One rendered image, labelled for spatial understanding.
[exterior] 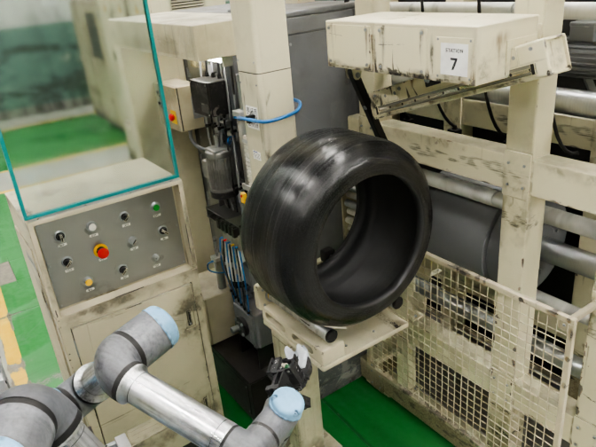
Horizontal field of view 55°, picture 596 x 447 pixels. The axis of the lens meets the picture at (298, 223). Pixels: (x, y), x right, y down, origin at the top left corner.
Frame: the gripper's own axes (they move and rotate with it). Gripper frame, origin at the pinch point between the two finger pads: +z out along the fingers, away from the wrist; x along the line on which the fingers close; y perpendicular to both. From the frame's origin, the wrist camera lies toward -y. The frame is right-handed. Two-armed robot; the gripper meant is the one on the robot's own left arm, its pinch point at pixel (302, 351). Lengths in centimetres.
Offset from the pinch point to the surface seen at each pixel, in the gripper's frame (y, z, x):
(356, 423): -102, 64, 39
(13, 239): -14, 231, 351
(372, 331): -27.5, 35.9, -4.0
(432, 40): 54, 48, -53
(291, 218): 31.0, 17.1, -7.6
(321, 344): -15.2, 19.4, 5.8
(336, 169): 36, 28, -21
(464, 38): 53, 41, -62
